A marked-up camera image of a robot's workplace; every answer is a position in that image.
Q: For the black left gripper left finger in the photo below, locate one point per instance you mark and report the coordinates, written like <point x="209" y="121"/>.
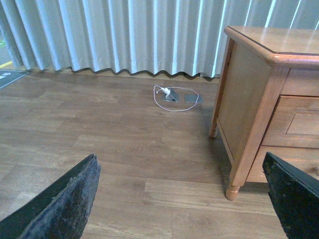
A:
<point x="61" y="211"/>

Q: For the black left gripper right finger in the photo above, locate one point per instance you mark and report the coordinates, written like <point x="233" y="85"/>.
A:
<point x="295" y="197"/>

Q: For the wooden dresser cabinet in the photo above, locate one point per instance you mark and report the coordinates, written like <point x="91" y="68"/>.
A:
<point x="256" y="64"/>

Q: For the closed metal floor plate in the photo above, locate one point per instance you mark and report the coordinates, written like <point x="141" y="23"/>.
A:
<point x="193" y="98"/>

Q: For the open metal floor socket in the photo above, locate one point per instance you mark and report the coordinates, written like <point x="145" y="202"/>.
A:
<point x="170" y="95"/>

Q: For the grey pleated curtain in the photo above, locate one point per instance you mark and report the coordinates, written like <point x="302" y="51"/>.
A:
<point x="138" y="35"/>

